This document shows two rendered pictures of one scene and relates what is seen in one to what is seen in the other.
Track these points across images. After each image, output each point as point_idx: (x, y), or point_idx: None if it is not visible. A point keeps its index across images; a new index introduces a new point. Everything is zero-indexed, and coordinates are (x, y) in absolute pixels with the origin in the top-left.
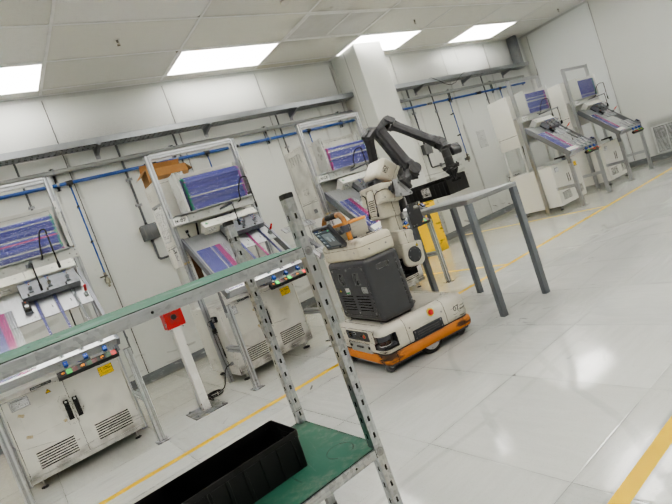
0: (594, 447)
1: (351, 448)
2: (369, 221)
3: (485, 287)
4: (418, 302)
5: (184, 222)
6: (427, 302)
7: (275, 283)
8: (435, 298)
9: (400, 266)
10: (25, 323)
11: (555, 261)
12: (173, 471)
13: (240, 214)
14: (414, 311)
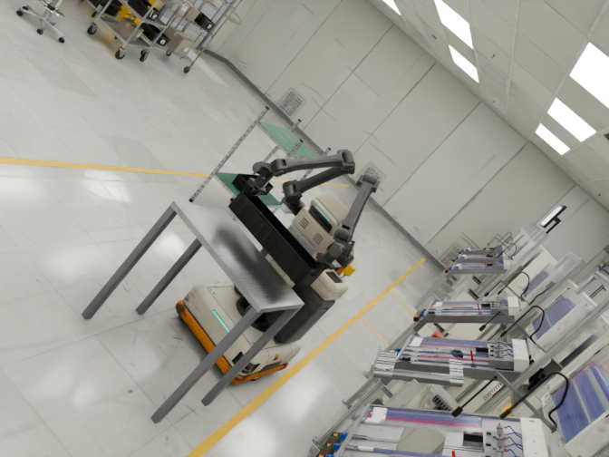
0: (131, 182)
1: (220, 177)
2: (397, 412)
3: (146, 435)
4: (232, 299)
5: (526, 330)
6: (223, 289)
7: (391, 350)
8: (217, 289)
9: None
10: (474, 307)
11: (8, 425)
12: (323, 325)
13: (517, 352)
14: (230, 284)
